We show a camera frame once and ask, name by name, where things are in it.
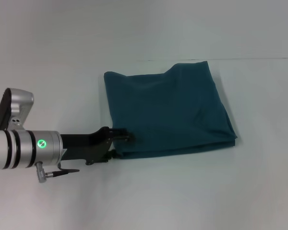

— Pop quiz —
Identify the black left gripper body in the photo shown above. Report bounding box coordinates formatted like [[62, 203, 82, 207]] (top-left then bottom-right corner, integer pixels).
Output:
[[60, 126, 116, 167]]

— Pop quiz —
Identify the teal blue t-shirt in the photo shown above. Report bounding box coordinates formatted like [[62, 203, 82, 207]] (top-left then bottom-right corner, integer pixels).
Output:
[[103, 60, 239, 160]]

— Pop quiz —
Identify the dark red cable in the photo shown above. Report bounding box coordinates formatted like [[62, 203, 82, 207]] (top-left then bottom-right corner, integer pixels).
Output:
[[36, 161, 81, 184]]

